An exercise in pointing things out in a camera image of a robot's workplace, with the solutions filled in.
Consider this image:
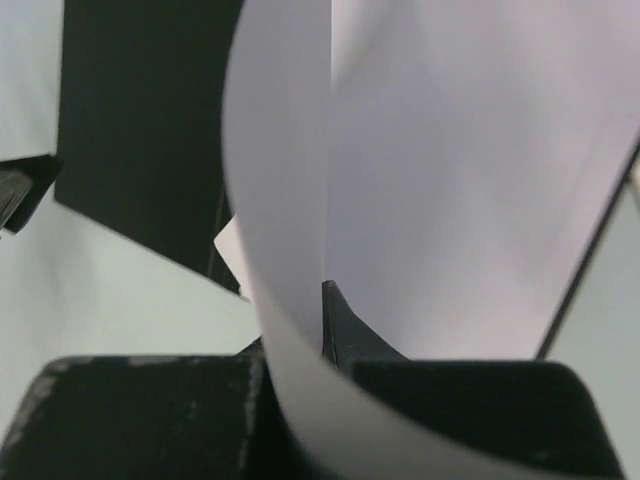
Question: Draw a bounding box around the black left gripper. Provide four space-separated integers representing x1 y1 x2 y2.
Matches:
1 154 64 234

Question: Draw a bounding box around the white paper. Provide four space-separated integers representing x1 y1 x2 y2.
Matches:
222 0 621 480
213 0 640 361

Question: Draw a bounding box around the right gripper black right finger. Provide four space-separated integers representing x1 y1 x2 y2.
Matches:
322 281 622 475

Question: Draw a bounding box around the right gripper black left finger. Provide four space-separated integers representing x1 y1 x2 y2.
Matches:
1 349 320 479

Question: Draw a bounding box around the red and black file folder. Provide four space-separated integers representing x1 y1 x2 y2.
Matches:
53 0 640 361

